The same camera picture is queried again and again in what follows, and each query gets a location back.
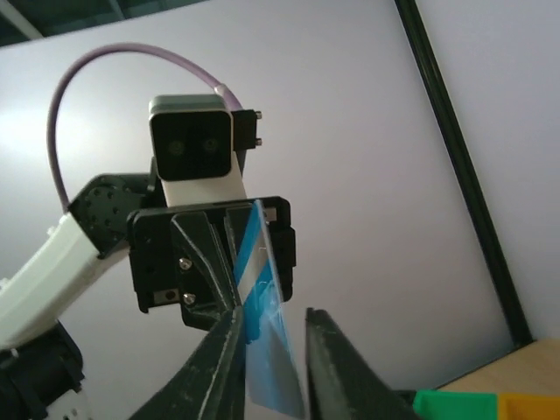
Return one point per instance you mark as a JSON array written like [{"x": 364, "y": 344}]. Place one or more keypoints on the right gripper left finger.
[{"x": 211, "y": 384}]

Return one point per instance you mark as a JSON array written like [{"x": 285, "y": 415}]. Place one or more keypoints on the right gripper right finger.
[{"x": 341, "y": 385}]

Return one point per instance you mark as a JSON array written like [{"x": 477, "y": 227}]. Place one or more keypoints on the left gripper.
[{"x": 186, "y": 255}]

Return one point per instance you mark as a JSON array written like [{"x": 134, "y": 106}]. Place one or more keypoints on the blue striped credit card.
[{"x": 271, "y": 374}]

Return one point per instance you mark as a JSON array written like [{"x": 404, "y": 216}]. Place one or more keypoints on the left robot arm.
[{"x": 116, "y": 217}]

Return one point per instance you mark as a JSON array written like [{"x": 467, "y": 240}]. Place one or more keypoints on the green storage bin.
[{"x": 433, "y": 404}]

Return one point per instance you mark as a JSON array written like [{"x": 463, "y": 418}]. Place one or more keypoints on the yellow bin left group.
[{"x": 513, "y": 406}]

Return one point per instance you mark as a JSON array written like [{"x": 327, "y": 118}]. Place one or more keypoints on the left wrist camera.
[{"x": 198, "y": 145}]

